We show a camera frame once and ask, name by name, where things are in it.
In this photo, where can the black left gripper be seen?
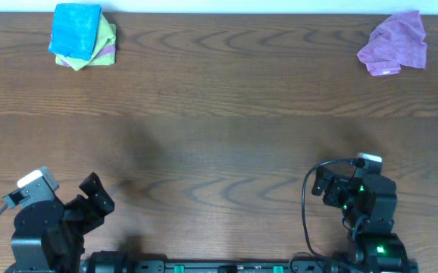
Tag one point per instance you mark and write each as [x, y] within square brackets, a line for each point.
[86, 209]

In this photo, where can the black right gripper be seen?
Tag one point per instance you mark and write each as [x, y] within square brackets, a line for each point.
[335, 190]

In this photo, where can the blue microfiber cloth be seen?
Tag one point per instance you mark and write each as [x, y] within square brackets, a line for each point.
[74, 30]

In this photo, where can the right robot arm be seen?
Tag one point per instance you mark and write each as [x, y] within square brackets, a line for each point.
[368, 201]

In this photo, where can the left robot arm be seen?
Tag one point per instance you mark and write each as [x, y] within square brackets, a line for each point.
[49, 235]

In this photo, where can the bottom green folded cloth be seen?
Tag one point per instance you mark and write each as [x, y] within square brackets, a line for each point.
[103, 60]

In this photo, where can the green folded cloth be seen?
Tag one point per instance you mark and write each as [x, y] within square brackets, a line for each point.
[103, 60]
[103, 53]

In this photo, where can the crumpled pink cloth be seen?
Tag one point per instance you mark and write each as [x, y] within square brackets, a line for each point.
[396, 42]

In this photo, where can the folded pink cloth in stack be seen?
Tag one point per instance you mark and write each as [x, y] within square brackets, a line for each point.
[107, 51]

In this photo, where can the top green folded cloth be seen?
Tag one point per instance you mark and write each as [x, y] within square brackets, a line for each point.
[103, 53]

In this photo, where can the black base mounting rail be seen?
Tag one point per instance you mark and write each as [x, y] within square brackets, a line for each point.
[114, 262]

